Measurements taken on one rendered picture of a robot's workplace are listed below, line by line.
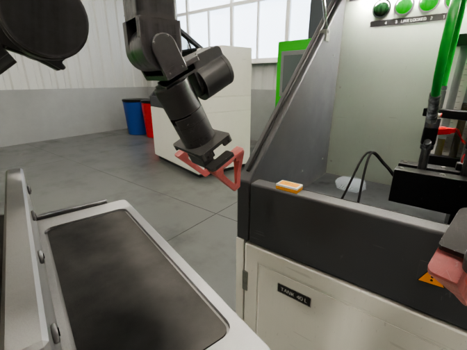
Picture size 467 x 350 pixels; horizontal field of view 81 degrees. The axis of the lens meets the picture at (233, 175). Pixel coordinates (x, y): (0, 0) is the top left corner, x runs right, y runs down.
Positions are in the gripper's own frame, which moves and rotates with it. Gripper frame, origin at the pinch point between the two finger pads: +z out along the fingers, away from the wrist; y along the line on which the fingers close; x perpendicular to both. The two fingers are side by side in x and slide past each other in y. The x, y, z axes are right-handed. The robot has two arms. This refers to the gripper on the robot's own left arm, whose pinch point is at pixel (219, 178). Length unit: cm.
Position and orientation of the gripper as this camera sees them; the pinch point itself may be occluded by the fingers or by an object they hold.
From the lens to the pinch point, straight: 52.7
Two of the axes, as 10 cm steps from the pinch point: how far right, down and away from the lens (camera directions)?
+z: 3.6, 7.5, 5.5
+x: -7.1, 6.1, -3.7
